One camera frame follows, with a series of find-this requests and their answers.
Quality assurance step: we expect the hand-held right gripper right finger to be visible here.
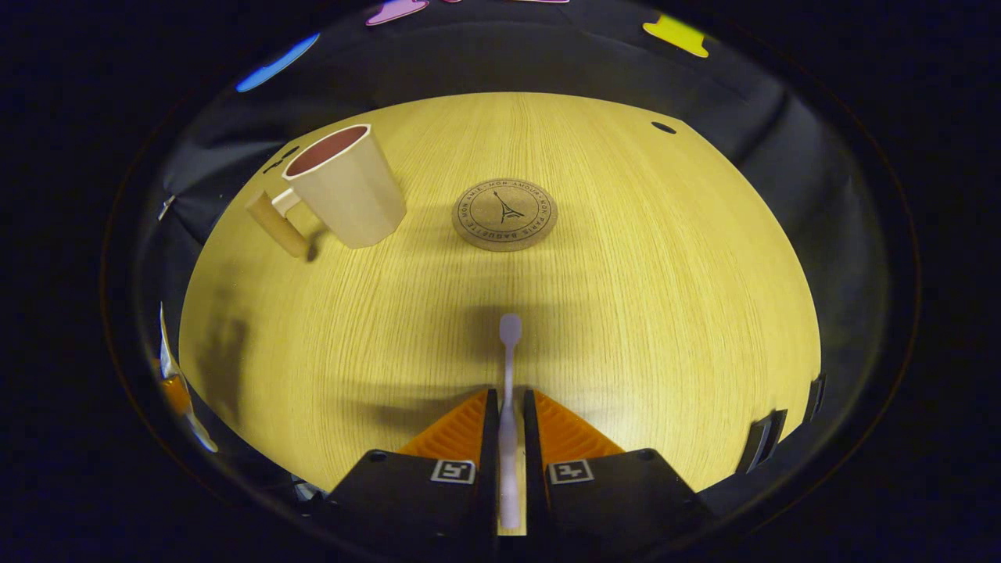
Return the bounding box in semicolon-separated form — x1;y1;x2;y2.
522;389;715;552

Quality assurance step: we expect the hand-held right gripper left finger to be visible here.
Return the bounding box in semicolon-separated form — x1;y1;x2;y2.
311;388;501;552

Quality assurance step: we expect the white toothbrush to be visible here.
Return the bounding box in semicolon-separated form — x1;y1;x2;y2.
497;314;523;531

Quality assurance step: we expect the round cork coaster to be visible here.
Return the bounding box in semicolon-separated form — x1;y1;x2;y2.
452;178;558;253

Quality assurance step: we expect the cream cup with wooden handle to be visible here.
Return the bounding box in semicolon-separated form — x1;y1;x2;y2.
246;124;407;260

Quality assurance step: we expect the black desk edge clamp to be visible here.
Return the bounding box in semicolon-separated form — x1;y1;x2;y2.
735;408;789;475
803;374;827;425

